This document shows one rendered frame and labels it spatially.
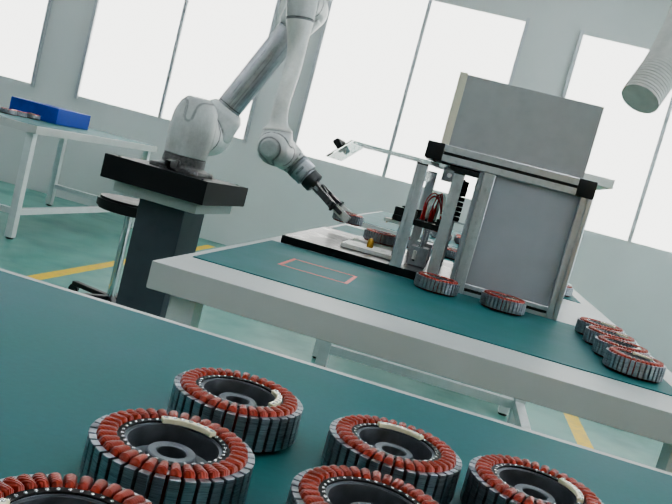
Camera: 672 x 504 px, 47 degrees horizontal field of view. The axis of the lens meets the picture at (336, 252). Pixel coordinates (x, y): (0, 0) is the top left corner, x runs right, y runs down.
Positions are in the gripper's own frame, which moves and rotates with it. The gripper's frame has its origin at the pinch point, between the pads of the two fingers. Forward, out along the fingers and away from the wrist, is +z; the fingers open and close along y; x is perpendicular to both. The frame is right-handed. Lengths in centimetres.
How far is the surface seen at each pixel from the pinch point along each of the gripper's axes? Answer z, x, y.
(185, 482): 26, 11, 229
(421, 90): -73, 72, -425
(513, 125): 20, 57, 58
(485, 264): 41, 26, 68
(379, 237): 14.7, 6.4, 28.4
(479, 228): 33, 31, 69
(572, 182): 41, 56, 69
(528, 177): 32, 49, 69
